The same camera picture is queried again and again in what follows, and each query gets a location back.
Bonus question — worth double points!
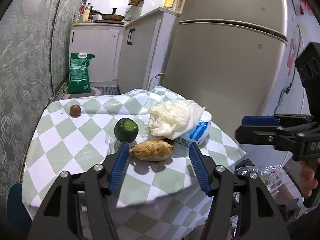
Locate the blue tissue pack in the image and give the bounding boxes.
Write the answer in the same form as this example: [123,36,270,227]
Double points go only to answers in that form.
[176,111,212,147]

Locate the black tracking camera box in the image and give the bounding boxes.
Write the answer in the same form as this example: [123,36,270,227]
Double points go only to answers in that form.
[296,42,320,119]

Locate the clear plastic bags pile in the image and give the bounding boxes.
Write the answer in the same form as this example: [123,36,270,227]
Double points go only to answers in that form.
[234,159,281,198]

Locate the green round vegetable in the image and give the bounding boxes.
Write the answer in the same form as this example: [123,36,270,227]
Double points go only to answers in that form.
[114,118,139,143]

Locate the white kitchen cabinet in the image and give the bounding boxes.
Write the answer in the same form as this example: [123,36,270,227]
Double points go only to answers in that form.
[69,7,181,93]

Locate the black power cable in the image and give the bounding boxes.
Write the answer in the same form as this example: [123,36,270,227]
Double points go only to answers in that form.
[273,23,307,116]

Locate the brown baked bun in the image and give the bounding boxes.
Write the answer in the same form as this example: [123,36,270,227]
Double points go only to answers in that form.
[129,140,174,162]

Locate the oil bottles on counter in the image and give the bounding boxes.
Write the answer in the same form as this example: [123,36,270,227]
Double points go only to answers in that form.
[73,1,91,24]

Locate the green rice bag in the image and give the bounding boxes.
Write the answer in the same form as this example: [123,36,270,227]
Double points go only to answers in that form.
[67,53,95,94]

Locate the white plastic bag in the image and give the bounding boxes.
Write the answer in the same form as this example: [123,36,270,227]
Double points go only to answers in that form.
[146,100,205,140]

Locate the green white checkered tablecloth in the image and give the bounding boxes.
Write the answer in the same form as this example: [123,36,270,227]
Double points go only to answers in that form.
[22,85,247,240]

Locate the oval grey floor mat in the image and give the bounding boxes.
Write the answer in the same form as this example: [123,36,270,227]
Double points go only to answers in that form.
[89,87,101,96]

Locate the frying pan on stove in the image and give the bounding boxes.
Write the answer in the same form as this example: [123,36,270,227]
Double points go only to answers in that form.
[90,8,124,21]

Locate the round brown fruit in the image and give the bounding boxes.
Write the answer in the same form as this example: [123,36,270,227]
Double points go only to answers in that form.
[69,105,81,118]

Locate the person's right hand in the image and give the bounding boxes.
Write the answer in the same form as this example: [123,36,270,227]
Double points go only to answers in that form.
[300,161,318,197]

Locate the beige two-door refrigerator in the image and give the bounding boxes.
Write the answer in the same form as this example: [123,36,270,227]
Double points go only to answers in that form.
[163,0,287,137]

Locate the frosted patterned sliding door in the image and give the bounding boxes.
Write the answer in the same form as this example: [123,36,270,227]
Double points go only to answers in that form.
[1,0,81,205]

